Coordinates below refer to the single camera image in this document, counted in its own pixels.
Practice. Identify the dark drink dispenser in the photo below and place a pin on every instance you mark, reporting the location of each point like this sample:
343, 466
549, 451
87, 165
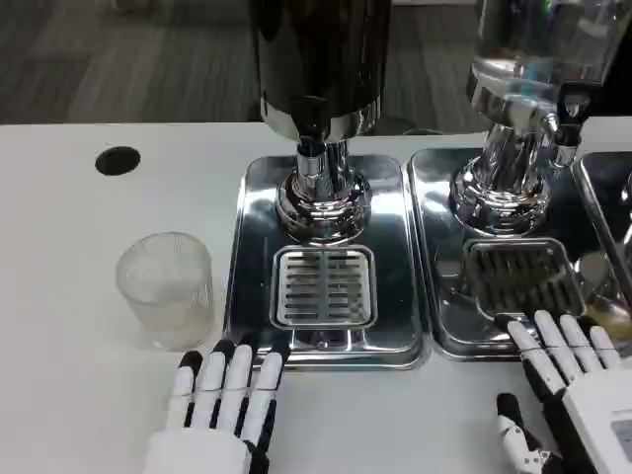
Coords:
321, 59

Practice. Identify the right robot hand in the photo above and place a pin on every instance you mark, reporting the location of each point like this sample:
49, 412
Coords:
587, 395

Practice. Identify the steel drain grid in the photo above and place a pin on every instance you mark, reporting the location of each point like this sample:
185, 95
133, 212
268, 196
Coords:
523, 276
323, 286

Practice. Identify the clear ribbed glass cup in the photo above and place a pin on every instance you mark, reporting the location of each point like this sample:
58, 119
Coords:
165, 296

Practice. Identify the steel drip tray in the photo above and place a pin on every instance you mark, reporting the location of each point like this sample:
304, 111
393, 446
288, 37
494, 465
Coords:
607, 207
444, 247
395, 257

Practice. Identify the clear drink dispenser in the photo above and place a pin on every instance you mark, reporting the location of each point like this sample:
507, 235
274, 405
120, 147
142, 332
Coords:
518, 99

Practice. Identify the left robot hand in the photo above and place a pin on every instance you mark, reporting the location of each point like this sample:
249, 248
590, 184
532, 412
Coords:
197, 444

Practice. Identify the black tap lever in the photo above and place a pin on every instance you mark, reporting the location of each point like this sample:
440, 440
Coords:
573, 106

